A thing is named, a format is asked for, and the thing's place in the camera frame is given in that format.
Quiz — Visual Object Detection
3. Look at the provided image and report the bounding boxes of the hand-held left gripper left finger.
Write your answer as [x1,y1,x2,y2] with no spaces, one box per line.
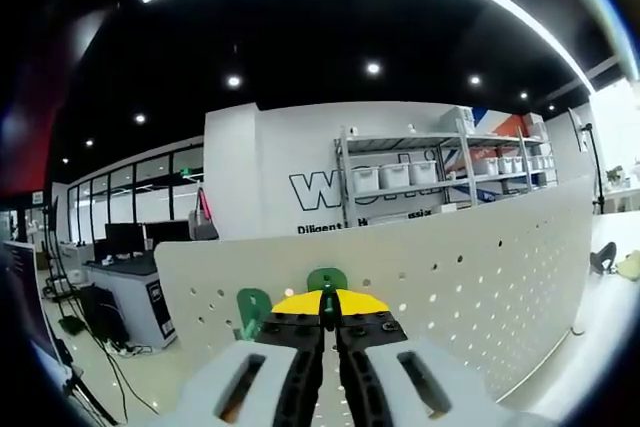
[159,289,327,427]

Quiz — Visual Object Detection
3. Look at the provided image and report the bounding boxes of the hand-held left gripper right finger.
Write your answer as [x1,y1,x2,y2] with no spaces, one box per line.
[333,288,531,427]

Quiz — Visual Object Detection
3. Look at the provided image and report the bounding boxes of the green hook assembly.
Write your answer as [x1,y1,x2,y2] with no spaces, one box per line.
[306,267,350,332]
[232,287,274,344]

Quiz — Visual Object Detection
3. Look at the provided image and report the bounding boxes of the white perforated mounting plate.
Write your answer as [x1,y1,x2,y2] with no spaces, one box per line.
[153,175,597,427]

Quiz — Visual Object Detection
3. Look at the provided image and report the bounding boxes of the white power strip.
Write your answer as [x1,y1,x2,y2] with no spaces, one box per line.
[106,341,154,358]

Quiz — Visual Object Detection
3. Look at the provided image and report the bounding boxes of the black top counter desk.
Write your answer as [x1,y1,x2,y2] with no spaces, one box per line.
[83,251,178,351]

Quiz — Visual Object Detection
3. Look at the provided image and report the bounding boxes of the black computer monitor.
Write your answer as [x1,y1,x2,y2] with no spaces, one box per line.
[104,222,147,255]
[143,219,191,251]

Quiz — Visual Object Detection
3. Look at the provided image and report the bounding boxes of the row of white storage bins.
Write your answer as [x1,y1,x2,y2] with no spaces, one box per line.
[351,153,557,189]

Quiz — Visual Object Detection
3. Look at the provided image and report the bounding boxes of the black computer tower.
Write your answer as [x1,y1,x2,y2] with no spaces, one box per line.
[74,283,132,346]

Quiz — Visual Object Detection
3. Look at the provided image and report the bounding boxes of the black tripod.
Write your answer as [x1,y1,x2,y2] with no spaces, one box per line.
[54,338,122,426]

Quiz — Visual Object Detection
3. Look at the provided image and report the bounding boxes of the grey metal shelf rack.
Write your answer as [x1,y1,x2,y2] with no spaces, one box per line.
[333,118,559,229]

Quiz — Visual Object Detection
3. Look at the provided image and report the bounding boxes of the black curved object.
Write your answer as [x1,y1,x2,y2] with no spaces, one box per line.
[589,241,618,276]

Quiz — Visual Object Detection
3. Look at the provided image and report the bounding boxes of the white cardboard box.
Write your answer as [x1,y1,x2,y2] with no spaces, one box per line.
[440,105,475,133]

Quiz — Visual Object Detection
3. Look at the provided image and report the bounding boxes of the yellow green cloth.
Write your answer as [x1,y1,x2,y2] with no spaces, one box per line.
[614,253,640,281]

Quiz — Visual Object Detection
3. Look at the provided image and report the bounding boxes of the round ceiling spotlights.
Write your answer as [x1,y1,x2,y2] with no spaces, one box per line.
[59,60,557,166]

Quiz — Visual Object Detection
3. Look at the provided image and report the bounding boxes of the black light stand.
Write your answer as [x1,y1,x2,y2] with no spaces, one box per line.
[566,106,607,216]

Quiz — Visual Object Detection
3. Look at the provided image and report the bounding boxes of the small potted plant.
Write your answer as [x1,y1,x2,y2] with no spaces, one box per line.
[605,164,627,189]

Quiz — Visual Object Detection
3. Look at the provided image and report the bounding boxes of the grey bag with pink strap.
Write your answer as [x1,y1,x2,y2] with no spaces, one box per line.
[188,188,220,241]

